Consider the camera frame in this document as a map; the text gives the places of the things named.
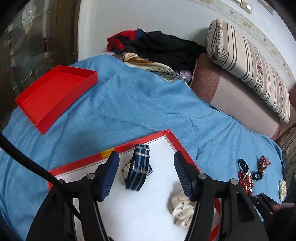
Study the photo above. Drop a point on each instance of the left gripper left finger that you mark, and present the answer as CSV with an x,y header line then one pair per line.
x,y
55,220

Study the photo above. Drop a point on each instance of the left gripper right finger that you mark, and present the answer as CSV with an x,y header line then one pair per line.
x,y
238,218

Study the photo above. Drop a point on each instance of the white dotted scrunchie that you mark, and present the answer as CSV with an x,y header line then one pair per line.
x,y
282,190

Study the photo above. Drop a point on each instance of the red dotted scrunchie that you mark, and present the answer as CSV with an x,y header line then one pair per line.
x,y
246,181

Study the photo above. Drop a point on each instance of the red plaid scrunchie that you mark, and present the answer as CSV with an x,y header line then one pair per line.
x,y
263,163

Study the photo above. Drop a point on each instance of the cream dotted scrunchie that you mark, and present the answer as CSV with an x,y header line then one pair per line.
x,y
182,209

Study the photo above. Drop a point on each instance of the red framed white tray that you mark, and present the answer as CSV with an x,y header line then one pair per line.
x,y
148,196

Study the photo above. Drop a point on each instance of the red box lid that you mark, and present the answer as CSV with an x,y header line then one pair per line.
x,y
45,100

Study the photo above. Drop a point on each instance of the pink bolster cushion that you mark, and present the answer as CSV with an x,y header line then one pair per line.
x,y
228,94

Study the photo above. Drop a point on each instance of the blue bed blanket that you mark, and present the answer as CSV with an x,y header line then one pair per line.
x,y
126,104

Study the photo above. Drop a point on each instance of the beige patterned scarf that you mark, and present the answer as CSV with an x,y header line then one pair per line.
x,y
162,70

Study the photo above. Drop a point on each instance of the striped floral pillow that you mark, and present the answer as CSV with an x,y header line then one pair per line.
x,y
233,52

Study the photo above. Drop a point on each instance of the black red clothes pile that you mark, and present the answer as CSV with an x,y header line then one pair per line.
x,y
177,53

